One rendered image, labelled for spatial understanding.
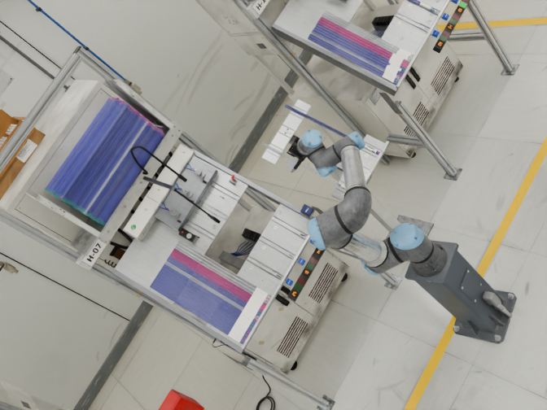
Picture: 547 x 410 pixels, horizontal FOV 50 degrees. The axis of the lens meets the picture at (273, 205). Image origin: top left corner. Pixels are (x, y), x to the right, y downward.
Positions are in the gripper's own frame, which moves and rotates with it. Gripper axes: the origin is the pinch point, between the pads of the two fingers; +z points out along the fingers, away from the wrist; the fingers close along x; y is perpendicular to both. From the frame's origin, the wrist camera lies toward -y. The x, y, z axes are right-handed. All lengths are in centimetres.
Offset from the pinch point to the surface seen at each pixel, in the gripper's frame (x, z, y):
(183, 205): 44, 18, 34
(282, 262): 42.8, 12.1, -18.2
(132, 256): 76, 26, 42
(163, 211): 51, 20, 41
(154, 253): 69, 25, 34
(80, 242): 82, 20, 65
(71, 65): 22, -12, 102
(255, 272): 53, 14, -10
